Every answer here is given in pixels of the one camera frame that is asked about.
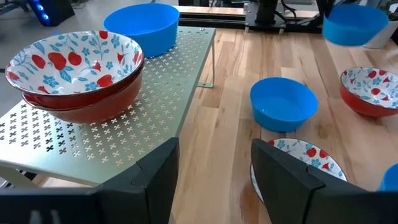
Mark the black computer blue lights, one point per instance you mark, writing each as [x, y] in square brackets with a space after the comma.
[59, 12]

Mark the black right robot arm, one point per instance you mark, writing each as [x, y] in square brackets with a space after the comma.
[266, 11]

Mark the small plant in white pot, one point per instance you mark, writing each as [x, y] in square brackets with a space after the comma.
[384, 37]

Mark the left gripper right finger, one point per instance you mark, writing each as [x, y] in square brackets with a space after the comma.
[289, 199]

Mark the green perforated metal shelf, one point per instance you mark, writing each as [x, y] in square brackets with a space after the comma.
[149, 102]

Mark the black aluminium rig frame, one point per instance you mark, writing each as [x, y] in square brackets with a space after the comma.
[230, 23]

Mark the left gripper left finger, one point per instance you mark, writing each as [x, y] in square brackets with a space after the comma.
[140, 199]

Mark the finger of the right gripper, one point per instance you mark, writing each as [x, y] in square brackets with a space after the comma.
[325, 7]

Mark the red floral mini bowl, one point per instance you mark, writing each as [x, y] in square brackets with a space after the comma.
[370, 93]
[311, 152]
[93, 110]
[74, 62]

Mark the blue plastic mini bowl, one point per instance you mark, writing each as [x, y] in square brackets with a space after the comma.
[390, 179]
[354, 28]
[146, 28]
[283, 105]

